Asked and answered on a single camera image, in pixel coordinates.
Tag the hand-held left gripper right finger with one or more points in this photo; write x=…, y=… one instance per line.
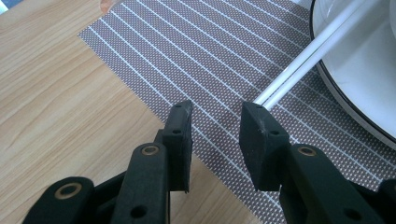
x=264, y=149

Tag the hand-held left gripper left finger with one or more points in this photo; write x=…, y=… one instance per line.
x=179, y=149

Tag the white chopstick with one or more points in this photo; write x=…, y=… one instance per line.
x=306, y=51
x=311, y=60

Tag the small white plate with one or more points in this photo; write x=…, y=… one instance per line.
x=367, y=77

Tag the striped grey placemat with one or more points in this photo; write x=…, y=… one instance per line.
x=186, y=46

